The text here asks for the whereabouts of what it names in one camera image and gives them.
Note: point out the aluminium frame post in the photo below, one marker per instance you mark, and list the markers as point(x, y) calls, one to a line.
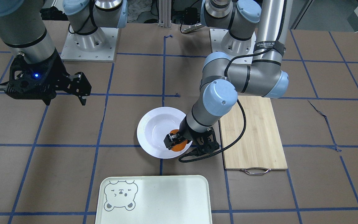
point(165, 12)

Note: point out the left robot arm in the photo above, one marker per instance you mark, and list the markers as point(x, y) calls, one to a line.
point(257, 74)

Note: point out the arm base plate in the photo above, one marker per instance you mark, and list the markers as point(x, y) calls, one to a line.
point(222, 41)
point(100, 46)

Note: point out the white tray with bear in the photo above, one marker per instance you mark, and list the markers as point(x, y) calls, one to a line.
point(175, 199)

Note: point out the white round plate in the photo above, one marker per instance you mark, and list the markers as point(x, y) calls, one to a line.
point(153, 128)

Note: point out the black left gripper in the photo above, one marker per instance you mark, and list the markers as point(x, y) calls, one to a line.
point(187, 131)

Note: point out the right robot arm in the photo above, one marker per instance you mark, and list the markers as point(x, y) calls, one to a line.
point(22, 27)

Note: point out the orange fruit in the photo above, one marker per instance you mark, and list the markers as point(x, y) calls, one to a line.
point(176, 148)

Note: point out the wooden cutting board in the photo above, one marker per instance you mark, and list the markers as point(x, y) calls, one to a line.
point(260, 149)

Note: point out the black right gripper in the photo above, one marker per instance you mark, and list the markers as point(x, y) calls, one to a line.
point(59, 72)

